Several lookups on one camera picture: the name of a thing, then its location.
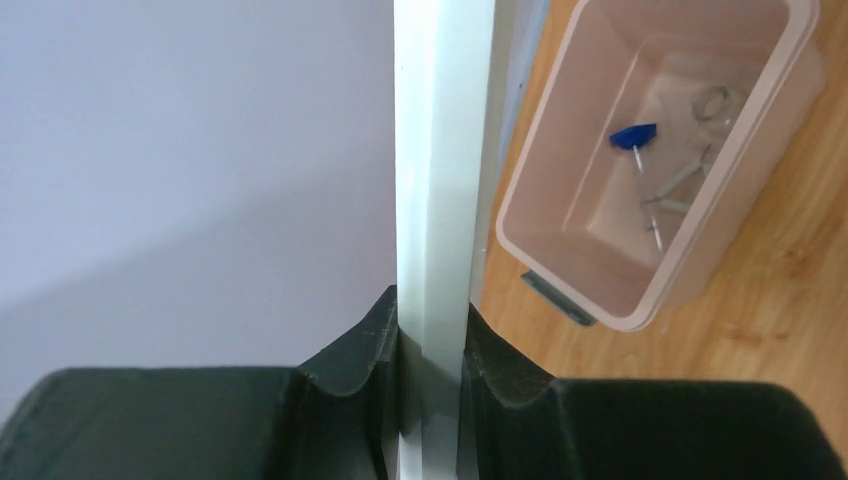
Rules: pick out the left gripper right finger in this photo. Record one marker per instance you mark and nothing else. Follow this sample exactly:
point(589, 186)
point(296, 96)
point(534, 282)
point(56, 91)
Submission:
point(520, 422)

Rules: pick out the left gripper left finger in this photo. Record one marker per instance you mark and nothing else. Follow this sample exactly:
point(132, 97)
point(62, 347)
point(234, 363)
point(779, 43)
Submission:
point(331, 417)

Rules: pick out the glass graduated tube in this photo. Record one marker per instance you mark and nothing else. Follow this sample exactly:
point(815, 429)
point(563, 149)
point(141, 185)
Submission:
point(646, 192)

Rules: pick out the clay pipe triangle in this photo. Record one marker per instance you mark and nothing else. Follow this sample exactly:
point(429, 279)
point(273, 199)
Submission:
point(664, 197)

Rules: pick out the pink plastic bin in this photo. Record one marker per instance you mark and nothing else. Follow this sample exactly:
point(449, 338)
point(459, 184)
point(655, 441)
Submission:
point(571, 212)

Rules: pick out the small glass flask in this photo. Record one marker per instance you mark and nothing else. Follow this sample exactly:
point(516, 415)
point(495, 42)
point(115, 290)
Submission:
point(716, 108)

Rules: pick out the white plastic lid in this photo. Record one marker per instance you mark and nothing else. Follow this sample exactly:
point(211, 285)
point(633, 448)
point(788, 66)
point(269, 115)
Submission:
point(442, 68)

